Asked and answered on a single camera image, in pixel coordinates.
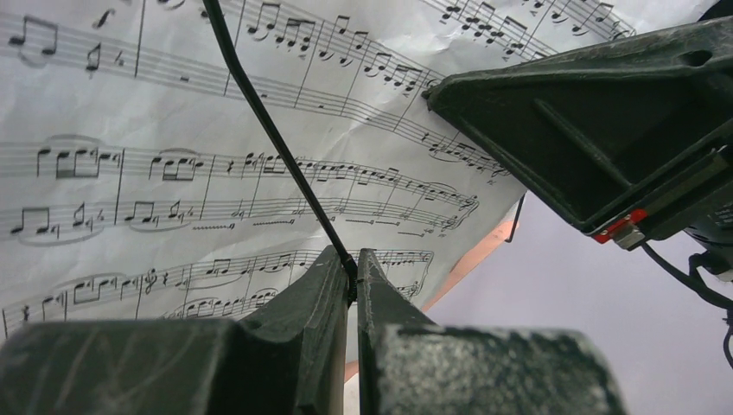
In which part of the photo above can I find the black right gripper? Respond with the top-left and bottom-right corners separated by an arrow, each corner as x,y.
425,17 -> 732,282

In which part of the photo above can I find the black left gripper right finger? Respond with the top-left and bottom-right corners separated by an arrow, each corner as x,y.
356,249 -> 627,414

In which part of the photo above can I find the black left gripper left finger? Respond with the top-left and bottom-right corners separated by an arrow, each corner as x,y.
1,247 -> 347,414

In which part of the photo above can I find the pink folding music stand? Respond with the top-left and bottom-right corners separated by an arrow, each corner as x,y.
200,0 -> 528,384

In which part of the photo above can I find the sheet music page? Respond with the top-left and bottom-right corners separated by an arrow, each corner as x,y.
1,1 -> 710,338

